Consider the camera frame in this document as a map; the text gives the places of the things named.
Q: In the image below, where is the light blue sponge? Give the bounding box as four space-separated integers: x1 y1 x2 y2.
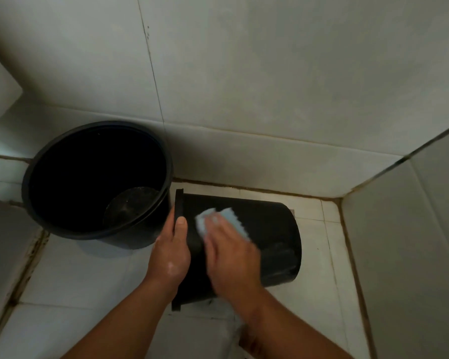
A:
195 207 251 244

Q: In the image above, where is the person's left forearm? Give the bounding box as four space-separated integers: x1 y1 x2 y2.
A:
62 277 177 359

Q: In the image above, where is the large black plastic bucket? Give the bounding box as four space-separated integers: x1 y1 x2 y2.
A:
21 120 173 250

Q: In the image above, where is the small black plastic bucket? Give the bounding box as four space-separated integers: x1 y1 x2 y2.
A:
171 188 302 313

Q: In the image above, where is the person's right forearm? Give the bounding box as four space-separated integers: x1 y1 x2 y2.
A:
236 287 354 359

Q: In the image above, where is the person's right hand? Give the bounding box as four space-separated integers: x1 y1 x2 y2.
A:
203 214 264 307

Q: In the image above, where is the person's left hand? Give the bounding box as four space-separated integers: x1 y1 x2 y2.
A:
146 207 192 292

